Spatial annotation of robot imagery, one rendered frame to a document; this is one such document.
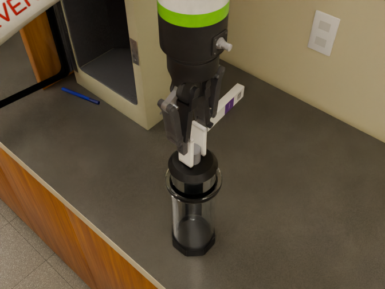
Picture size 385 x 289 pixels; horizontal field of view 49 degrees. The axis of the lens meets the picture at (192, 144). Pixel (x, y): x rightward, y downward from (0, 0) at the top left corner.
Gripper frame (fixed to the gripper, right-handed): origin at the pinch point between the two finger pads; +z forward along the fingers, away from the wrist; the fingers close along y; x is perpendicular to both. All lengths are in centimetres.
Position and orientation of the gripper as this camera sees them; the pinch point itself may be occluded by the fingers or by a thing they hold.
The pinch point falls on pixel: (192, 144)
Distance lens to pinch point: 73.3
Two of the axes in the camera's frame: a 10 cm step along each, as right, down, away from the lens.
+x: -7.6, -4.9, 4.4
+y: 6.5, -5.6, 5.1
